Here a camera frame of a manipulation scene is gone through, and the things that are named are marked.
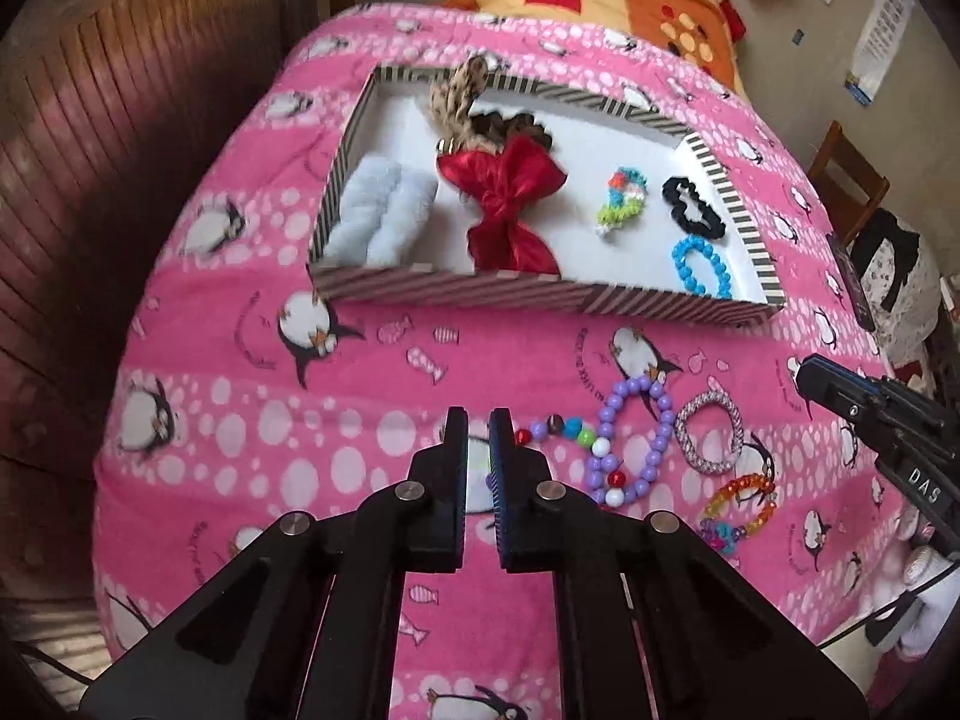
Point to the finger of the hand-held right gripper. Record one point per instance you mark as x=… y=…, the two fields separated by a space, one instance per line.
x=832 y=382

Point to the wooden slatted panel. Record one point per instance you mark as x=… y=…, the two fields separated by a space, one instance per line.
x=112 y=127

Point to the white fluffy scrunchie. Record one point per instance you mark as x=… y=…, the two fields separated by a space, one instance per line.
x=382 y=210

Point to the person's right hand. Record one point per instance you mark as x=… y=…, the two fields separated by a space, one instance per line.
x=930 y=615

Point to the red satin hair bow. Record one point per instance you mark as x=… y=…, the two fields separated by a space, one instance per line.
x=510 y=195

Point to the white and black garment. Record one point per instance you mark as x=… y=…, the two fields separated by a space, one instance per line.
x=900 y=285

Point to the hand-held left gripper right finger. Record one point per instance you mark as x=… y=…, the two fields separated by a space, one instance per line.
x=498 y=499

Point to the leopard print scrunchie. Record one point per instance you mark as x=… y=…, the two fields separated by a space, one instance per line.
x=454 y=101

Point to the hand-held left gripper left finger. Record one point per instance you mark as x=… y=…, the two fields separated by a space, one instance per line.
x=459 y=495

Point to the paper wall poster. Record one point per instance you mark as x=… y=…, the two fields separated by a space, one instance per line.
x=881 y=30

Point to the pink penguin blanket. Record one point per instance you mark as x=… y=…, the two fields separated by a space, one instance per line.
x=262 y=390

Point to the striped cardboard box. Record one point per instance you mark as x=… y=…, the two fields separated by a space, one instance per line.
x=577 y=165

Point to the dark brown scrunchie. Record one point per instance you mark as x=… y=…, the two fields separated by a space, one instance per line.
x=517 y=126

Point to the black scrunchie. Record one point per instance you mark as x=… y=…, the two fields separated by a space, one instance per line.
x=679 y=199

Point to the black rectangular device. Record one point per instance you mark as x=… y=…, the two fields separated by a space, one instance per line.
x=851 y=281

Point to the wooden chair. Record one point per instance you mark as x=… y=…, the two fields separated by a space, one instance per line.
x=847 y=172

